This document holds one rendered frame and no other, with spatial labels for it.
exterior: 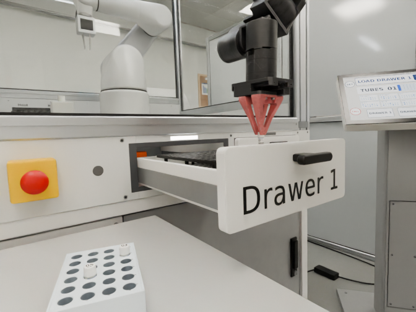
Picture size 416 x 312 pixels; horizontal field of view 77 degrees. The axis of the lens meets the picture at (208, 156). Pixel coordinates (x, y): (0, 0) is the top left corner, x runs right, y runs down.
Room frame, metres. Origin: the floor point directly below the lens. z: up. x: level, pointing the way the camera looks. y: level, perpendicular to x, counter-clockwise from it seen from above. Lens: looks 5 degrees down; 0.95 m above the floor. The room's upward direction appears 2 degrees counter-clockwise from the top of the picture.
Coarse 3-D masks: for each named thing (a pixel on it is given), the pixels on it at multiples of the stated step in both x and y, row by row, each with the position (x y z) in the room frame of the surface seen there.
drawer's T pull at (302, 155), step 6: (294, 156) 0.39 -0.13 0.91; (300, 156) 0.36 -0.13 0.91; (306, 156) 0.36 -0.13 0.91; (312, 156) 0.36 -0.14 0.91; (318, 156) 0.37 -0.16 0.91; (324, 156) 0.38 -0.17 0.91; (330, 156) 0.39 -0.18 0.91; (300, 162) 0.36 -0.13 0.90; (306, 162) 0.35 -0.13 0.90; (312, 162) 0.36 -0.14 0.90; (318, 162) 0.37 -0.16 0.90
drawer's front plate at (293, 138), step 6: (240, 138) 0.77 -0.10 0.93; (246, 138) 0.78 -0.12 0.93; (252, 138) 0.79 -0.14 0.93; (264, 138) 0.83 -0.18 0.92; (270, 138) 0.84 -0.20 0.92; (276, 138) 0.86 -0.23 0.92; (282, 138) 0.88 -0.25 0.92; (288, 138) 0.89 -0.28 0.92; (294, 138) 0.91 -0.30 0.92; (240, 144) 0.77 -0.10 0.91; (246, 144) 0.78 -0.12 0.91; (252, 144) 0.79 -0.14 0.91
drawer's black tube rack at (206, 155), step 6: (210, 150) 0.70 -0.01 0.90; (216, 150) 0.68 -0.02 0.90; (162, 156) 0.59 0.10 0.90; (168, 156) 0.56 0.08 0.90; (174, 156) 0.55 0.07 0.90; (180, 156) 0.55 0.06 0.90; (186, 156) 0.55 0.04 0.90; (192, 156) 0.54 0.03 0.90; (198, 156) 0.54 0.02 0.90; (204, 156) 0.53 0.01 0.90; (210, 156) 0.53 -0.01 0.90; (186, 162) 0.52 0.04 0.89; (192, 162) 0.64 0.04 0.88; (198, 162) 0.47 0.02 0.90; (204, 162) 0.45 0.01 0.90; (216, 168) 0.45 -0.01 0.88
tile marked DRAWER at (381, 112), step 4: (380, 108) 1.10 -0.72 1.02; (384, 108) 1.09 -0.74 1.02; (388, 108) 1.09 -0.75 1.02; (368, 112) 1.10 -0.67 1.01; (372, 112) 1.10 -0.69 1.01; (376, 112) 1.09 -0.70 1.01; (380, 112) 1.09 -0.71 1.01; (384, 112) 1.08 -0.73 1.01; (388, 112) 1.08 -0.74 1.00; (392, 112) 1.07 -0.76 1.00; (368, 116) 1.09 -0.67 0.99; (372, 116) 1.08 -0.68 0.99; (376, 116) 1.08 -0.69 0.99; (380, 116) 1.07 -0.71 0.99; (384, 116) 1.07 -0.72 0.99; (388, 116) 1.07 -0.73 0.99; (392, 116) 1.06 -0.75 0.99
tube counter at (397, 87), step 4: (396, 84) 1.16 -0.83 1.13; (400, 84) 1.16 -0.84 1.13; (404, 84) 1.15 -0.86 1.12; (408, 84) 1.14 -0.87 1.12; (412, 84) 1.14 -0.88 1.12; (388, 88) 1.16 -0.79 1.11; (392, 88) 1.15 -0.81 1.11; (396, 88) 1.15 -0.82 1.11; (400, 88) 1.14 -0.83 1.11; (404, 88) 1.14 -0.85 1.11; (408, 88) 1.13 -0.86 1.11; (412, 88) 1.13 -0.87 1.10
